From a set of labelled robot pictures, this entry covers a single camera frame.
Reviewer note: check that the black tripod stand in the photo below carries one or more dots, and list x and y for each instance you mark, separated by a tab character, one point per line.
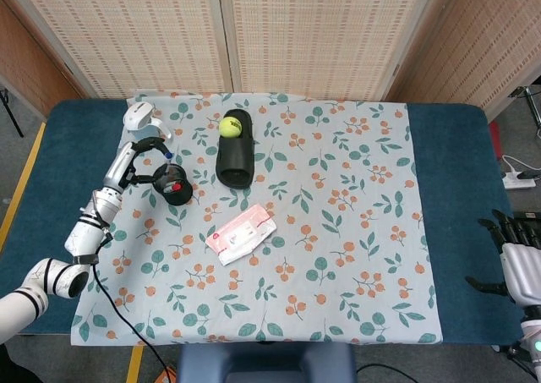
9	108

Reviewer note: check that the red marker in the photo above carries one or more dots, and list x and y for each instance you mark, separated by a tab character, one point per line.
177	186

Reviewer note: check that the yellow-green tennis ball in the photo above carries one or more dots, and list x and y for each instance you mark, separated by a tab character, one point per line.
230	127

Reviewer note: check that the dark teal table cover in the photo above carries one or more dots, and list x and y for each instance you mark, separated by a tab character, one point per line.
456	167

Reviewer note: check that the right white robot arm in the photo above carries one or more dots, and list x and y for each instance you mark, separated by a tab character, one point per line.
530	332

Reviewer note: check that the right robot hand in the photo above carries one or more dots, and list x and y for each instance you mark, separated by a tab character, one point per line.
522	269

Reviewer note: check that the white power strip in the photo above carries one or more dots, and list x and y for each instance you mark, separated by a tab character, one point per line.
517	183

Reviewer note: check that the white marker blue cap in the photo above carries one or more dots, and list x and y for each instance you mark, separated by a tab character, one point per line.
169	155

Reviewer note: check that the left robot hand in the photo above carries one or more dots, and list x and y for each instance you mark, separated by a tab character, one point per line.
118	163

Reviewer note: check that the black round object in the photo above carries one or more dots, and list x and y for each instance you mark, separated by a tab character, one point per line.
179	197

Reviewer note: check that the floral fruit print tablecloth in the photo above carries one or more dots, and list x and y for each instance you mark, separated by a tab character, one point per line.
338	231

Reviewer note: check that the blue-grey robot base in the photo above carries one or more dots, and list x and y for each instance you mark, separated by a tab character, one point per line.
266	364

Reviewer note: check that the black rubber slipper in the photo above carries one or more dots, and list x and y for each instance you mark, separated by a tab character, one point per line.
234	159

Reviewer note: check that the metal light stand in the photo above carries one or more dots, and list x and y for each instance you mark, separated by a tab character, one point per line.
530	100

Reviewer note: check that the pink wet wipes pack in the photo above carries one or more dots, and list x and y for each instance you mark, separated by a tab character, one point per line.
241	235

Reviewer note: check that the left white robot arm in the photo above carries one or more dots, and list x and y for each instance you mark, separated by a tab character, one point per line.
84	235

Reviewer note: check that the woven bamboo folding screen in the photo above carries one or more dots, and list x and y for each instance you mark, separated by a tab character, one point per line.
317	32

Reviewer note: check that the white plastic object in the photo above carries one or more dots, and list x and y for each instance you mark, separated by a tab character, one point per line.
137	114

